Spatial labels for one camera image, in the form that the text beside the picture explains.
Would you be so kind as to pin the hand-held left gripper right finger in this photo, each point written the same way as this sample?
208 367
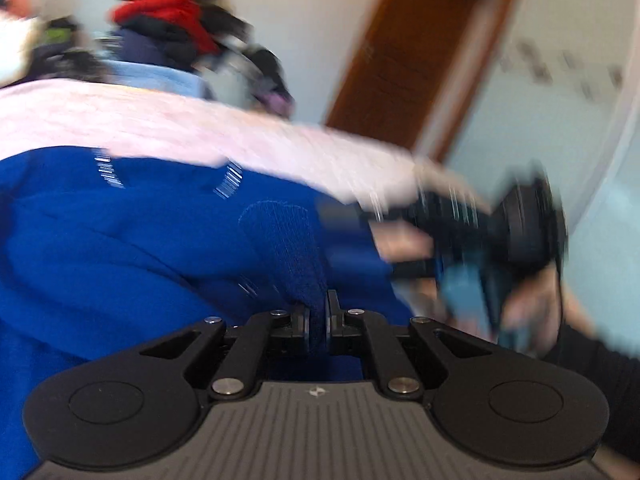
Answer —
334 327

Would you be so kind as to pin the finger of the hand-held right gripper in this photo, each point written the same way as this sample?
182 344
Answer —
350 212
415 270

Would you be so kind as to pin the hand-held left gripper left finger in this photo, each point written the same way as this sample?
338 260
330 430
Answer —
300 327

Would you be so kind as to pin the blue knit sweater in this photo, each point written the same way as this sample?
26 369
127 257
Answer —
150 240

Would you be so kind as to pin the person's right forearm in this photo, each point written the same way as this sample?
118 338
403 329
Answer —
605 385

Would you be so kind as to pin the pile of red and dark clothes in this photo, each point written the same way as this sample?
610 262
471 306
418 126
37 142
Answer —
170 20

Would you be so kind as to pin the person's right hand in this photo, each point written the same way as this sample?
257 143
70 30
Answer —
525 310

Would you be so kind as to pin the purple cloth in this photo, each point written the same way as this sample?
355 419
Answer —
277 100

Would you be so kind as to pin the brown wooden door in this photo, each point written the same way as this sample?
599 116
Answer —
415 55

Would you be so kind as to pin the pink bed sheet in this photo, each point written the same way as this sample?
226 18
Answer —
150 120

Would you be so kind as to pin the light blue blanket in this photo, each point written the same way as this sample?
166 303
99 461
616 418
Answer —
150 75

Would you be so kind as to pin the dark patterned cloth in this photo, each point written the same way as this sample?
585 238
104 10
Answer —
65 62

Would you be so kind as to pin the cream white pillow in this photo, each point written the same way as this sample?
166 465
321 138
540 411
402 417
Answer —
15 50

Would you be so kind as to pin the orange cloth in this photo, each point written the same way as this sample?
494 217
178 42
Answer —
15 2

